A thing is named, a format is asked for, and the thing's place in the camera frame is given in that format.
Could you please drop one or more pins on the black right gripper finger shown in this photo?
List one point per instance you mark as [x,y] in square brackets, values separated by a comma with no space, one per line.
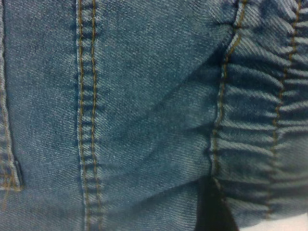
[214,211]

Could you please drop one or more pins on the blue denim shorts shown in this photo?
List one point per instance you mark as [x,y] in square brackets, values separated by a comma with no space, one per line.
[134,96]

